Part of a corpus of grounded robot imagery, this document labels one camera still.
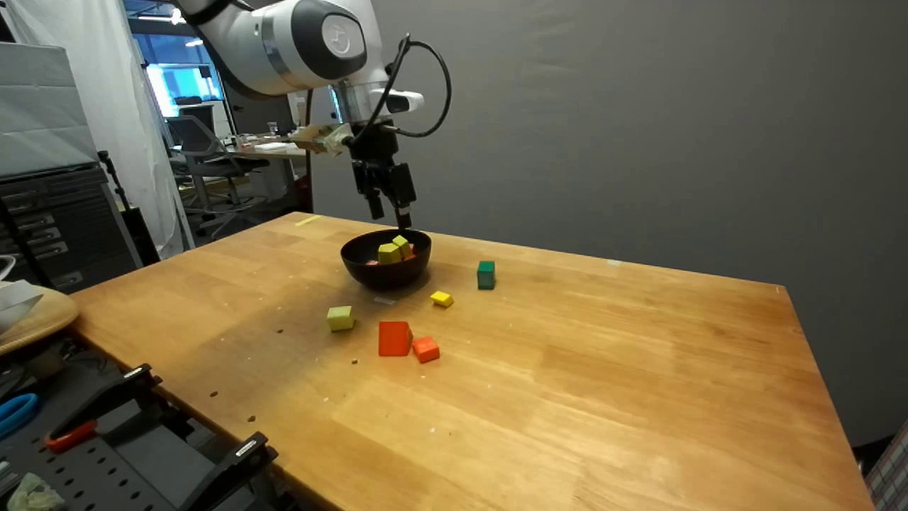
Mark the black pegboard cart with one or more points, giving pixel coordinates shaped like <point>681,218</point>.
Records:
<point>142,455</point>

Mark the orange-red cube block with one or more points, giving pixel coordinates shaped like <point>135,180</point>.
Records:
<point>409,253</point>

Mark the white fabric panel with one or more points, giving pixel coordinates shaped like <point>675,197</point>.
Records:
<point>123,116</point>

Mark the large red wedge block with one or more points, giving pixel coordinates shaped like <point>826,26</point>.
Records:
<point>393,339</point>

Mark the yellow pentagon block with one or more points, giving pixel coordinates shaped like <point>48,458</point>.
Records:
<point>386,253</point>

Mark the round wooden board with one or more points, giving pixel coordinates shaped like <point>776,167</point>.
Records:
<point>48,320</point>

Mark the black bowl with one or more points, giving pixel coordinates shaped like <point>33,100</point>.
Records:
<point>397,276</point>

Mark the crumpled white rag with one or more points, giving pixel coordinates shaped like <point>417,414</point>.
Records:
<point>33,496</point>

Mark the tall green block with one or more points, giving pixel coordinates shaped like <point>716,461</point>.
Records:
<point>487,276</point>

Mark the black equipment case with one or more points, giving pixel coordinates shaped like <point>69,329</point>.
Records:
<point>57,228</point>

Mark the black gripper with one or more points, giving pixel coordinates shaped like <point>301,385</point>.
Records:
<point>377,158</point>

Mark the blue lit monitor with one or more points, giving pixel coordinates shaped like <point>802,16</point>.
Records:
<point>186,83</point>

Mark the tan wrist camera box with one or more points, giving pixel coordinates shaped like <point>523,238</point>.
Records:
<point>322,140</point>

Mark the background desk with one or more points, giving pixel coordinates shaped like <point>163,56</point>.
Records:
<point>265,148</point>

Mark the small yellow block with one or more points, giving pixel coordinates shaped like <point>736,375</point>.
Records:
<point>440,299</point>

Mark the dark office chair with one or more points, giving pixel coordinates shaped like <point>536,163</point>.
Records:
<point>197,140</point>

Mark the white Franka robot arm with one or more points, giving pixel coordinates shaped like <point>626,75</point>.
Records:
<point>272,43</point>

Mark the yellow-green cube block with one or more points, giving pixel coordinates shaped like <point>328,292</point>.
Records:
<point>340,320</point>

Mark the small orange block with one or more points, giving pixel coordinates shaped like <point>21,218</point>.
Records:
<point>426,350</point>

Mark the grey fabric backdrop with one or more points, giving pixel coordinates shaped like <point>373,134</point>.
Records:
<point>613,124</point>

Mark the yellow rectangular block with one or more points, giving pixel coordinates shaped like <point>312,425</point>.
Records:
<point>400,243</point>

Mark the white cloth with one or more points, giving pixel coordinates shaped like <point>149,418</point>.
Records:
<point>14,302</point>

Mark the light grey panel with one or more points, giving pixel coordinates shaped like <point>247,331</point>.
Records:
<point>44,110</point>

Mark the black stand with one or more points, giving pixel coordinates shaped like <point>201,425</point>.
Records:
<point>139,235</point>

